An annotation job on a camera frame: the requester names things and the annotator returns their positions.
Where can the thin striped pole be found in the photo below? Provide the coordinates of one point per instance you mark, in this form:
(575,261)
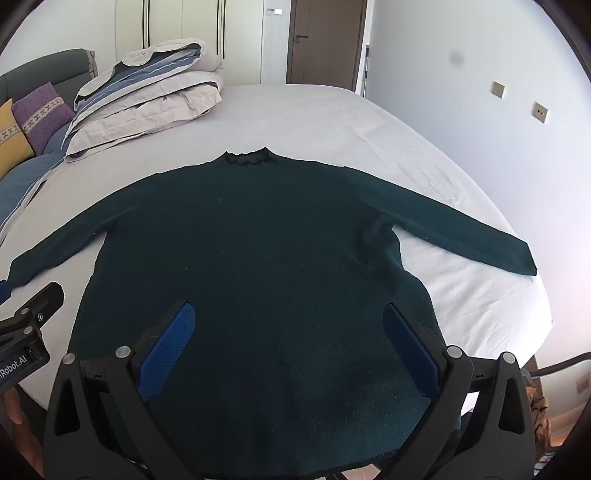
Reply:
(367,69)

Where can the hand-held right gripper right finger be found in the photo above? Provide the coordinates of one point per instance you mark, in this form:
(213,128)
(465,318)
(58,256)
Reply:
(411,350)

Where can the person's left hand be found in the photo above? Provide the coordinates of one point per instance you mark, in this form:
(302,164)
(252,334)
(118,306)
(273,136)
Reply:
(14,408)

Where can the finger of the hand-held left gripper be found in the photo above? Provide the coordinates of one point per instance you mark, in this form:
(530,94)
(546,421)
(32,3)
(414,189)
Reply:
(44,300)
(4,291)

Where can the white sheeted bed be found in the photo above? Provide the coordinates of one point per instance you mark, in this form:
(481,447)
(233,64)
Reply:
(323,124)

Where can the folded beige and blue duvet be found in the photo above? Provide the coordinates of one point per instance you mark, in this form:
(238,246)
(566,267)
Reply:
(152,97)

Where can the yellow patterned pillow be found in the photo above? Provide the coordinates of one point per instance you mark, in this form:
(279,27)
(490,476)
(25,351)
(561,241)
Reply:
(11,143)

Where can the beige wall socket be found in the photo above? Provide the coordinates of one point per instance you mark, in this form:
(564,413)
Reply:
(540,112)
(498,89)

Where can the grey upholstered headboard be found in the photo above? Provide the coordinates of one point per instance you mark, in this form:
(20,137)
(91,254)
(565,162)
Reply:
(55,67)

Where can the brown patterned object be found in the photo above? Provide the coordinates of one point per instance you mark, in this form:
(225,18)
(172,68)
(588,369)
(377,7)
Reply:
(539,410)

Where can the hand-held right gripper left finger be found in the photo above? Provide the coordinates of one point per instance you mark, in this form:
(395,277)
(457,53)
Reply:
(171,350)

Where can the dark green knit sweater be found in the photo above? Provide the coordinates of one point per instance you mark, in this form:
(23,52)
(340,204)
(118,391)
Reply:
(258,258)

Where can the brown wooden door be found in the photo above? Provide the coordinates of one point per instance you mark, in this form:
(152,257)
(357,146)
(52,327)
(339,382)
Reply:
(328,41)

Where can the purple patterned pillow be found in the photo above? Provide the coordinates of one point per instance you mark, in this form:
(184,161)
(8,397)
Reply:
(41,110)

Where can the white wardrobe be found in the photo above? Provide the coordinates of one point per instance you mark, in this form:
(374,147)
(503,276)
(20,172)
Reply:
(242,41)

